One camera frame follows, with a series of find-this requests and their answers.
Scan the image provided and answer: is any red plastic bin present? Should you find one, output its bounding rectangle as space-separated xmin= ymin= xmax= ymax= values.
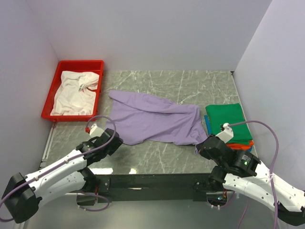
xmin=41 ymin=60 xmax=104 ymax=122

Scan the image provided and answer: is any lavender t shirt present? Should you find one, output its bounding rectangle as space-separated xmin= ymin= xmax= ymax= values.
xmin=106 ymin=90 xmax=207 ymax=146

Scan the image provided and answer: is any green t shirt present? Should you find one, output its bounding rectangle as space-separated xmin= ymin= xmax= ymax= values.
xmin=205 ymin=103 xmax=253 ymax=145

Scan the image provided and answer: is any black base beam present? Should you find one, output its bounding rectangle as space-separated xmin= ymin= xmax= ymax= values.
xmin=82 ymin=173 xmax=225 ymax=202

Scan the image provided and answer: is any orange t shirt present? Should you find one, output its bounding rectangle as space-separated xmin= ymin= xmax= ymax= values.
xmin=226 ymin=140 xmax=254 ymax=150

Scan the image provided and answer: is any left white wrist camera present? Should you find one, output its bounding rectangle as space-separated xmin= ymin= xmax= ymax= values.
xmin=85 ymin=124 xmax=104 ymax=138

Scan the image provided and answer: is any white crumpled t shirt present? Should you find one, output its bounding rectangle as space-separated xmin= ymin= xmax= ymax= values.
xmin=51 ymin=71 xmax=99 ymax=116

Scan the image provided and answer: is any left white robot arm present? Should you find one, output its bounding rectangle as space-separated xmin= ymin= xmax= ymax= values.
xmin=0 ymin=128 xmax=123 ymax=224

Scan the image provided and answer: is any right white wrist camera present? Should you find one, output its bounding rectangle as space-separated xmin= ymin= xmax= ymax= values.
xmin=216 ymin=123 xmax=234 ymax=143

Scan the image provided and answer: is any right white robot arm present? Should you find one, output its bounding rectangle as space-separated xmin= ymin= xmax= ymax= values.
xmin=196 ymin=135 xmax=305 ymax=226

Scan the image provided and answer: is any aluminium frame rail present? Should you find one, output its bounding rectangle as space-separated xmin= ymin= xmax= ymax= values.
xmin=13 ymin=123 xmax=57 ymax=229

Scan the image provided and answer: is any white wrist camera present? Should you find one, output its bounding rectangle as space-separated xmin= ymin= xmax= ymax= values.
xmin=85 ymin=124 xmax=104 ymax=138
xmin=216 ymin=123 xmax=234 ymax=143

